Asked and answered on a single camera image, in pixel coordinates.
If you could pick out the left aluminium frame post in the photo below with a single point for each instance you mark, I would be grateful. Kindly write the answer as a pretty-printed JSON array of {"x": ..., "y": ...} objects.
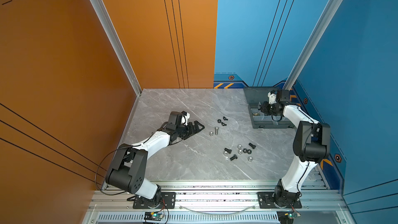
[{"x": 108, "y": 26}]

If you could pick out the black bolt lower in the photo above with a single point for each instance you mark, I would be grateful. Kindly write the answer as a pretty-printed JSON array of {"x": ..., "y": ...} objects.
[{"x": 233, "y": 157}]

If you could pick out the aluminium frame post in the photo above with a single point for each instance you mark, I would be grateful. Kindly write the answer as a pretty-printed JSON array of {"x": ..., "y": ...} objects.
[
  {"x": 323, "y": 22},
  {"x": 108, "y": 26}
]

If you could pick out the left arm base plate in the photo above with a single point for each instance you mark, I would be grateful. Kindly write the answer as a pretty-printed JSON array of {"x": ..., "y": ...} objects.
[{"x": 167, "y": 199}]

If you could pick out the aluminium front rail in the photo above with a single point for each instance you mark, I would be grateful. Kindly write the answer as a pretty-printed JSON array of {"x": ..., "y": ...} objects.
[{"x": 220, "y": 202}]

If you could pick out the right circuit board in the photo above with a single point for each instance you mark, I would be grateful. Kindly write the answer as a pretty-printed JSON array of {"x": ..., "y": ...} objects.
[{"x": 287, "y": 217}]

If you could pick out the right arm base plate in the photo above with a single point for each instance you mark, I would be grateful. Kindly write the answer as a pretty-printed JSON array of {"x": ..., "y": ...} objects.
[{"x": 268, "y": 199}]

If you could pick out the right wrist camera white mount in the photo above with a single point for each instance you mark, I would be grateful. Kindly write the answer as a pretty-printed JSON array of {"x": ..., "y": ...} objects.
[{"x": 274, "y": 96}]

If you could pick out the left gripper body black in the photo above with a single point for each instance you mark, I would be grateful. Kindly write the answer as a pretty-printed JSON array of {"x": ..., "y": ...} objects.
[{"x": 182, "y": 130}]

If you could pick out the grey plastic organizer box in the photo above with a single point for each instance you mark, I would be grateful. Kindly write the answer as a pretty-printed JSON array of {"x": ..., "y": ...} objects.
[{"x": 255, "y": 97}]

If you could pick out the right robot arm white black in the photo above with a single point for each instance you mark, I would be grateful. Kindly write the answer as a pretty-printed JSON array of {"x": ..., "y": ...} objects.
[{"x": 311, "y": 145}]

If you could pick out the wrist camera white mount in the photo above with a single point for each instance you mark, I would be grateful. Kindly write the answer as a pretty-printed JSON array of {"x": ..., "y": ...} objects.
[
  {"x": 274, "y": 96},
  {"x": 178, "y": 118}
]

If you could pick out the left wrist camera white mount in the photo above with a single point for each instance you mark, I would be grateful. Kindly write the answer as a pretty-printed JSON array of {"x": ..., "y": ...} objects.
[{"x": 178, "y": 118}]

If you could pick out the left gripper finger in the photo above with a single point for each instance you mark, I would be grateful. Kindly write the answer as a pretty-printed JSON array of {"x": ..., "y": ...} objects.
[
  {"x": 196, "y": 126},
  {"x": 191, "y": 133}
]

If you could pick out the green circuit board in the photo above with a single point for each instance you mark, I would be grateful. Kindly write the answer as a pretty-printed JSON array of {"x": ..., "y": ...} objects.
[{"x": 153, "y": 217}]

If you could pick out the right aluminium frame post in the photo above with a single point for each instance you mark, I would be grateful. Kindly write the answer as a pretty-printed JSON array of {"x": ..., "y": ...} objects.
[{"x": 323, "y": 22}]

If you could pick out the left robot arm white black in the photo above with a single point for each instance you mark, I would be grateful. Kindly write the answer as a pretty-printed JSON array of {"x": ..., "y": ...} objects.
[{"x": 128, "y": 166}]

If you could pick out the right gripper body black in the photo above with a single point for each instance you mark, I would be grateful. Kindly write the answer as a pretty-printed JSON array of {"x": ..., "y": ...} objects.
[{"x": 269, "y": 109}]

